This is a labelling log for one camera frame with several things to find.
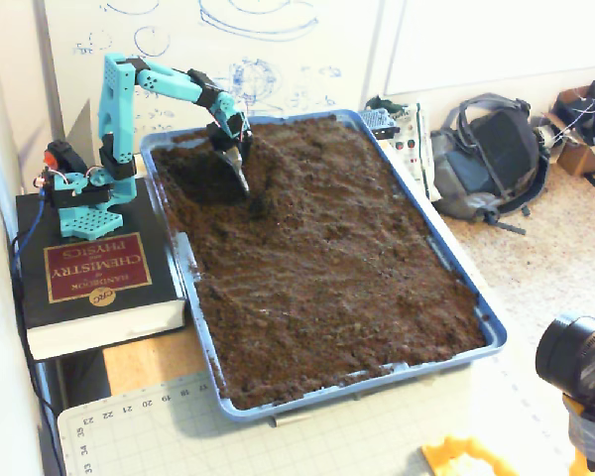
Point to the green cutting mat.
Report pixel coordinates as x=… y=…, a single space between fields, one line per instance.
x=178 y=436

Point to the cardboard box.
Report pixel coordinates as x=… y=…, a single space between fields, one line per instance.
x=582 y=156

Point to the whiteboard with blue drawings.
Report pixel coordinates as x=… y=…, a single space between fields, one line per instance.
x=228 y=44

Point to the blank white board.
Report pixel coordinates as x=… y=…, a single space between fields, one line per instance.
x=501 y=44

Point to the blue plastic tray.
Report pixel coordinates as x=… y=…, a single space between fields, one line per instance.
x=476 y=297

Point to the small metal bar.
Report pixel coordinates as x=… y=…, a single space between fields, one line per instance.
x=290 y=420

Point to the yellow plastic stand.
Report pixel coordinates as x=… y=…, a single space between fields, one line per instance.
x=456 y=458

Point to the teal robot arm with base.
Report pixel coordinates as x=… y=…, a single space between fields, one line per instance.
x=116 y=109

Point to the brown soil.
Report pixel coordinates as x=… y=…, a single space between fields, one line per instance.
x=327 y=263

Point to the grey backpack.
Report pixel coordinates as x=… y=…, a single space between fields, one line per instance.
x=491 y=154

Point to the perforated electronics box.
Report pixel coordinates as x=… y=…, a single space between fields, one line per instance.
x=377 y=121

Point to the white panel with red buttons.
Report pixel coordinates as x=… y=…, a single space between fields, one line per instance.
x=416 y=149

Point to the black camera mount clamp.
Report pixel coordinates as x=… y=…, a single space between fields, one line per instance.
x=592 y=431

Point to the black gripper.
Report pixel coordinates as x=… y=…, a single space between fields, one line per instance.
x=229 y=142

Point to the black chemistry physics handbook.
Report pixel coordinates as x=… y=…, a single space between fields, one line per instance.
x=99 y=297

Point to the black camera lens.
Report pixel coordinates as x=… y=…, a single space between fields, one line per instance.
x=570 y=352

